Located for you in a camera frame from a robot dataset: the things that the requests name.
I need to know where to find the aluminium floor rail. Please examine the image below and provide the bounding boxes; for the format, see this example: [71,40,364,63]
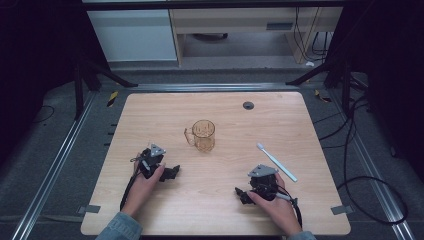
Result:
[328,89,417,240]
[10,91,98,240]

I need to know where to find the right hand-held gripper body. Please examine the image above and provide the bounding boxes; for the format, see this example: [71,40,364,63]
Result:
[247,163,280,202]

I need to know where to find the light wooden desk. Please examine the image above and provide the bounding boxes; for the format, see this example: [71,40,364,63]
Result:
[168,6,344,66]

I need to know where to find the grey tape piece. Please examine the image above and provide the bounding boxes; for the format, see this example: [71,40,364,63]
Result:
[76,204,102,215]
[330,204,355,216]

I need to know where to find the person's left hand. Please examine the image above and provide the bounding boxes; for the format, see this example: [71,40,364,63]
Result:
[123,162,166,218]

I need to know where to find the yellow black tape strip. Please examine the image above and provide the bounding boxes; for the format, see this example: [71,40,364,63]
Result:
[106,90,120,108]
[313,88,333,104]

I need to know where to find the hanging black desk cables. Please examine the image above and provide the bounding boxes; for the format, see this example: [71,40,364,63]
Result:
[292,6,331,64]

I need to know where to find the white toothbrush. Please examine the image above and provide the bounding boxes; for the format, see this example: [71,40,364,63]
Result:
[256,142,299,183]

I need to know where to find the person's right hand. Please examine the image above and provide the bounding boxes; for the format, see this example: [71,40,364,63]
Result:
[247,172,303,237]

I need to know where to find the thin black floor cable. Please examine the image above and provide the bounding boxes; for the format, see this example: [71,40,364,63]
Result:
[32,104,56,125]

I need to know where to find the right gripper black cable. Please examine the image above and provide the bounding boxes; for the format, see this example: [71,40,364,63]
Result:
[275,185,304,230]

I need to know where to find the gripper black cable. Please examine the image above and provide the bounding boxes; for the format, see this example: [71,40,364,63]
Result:
[119,153,144,212]
[275,185,304,230]

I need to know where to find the black metal stand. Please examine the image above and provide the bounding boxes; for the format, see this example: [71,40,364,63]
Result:
[285,49,369,116]
[73,58,139,122]

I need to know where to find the long black looped floor cable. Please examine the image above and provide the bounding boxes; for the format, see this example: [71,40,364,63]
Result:
[335,94,410,225]

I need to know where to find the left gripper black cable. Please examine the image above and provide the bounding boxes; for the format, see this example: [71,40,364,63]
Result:
[119,153,144,212]

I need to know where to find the white cabinet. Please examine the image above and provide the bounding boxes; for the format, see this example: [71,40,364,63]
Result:
[86,8,178,63]

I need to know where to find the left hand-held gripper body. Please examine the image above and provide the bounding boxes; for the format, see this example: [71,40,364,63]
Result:
[137,143,167,180]

